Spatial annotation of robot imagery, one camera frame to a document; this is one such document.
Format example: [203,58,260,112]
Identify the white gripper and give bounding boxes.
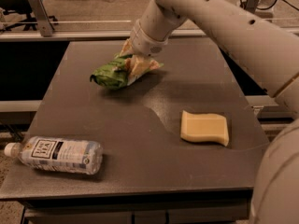
[119,20,168,77]

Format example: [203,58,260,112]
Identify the green rice chip bag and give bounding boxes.
[90,55,164,90]

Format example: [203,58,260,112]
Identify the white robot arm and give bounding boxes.
[129,0,299,224]

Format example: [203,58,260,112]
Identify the clear plastic water bottle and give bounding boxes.
[4,136,103,175]

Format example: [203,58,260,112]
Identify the yellow sponge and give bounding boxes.
[180,111,230,147]

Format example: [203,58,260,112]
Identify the black office chair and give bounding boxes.
[0,0,59,33]

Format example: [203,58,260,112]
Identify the left metal bracket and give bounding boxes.
[28,0,54,37]

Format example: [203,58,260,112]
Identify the metal bracket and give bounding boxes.
[28,0,54,37]
[244,0,260,13]

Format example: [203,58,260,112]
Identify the right metal bracket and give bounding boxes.
[244,0,260,13]

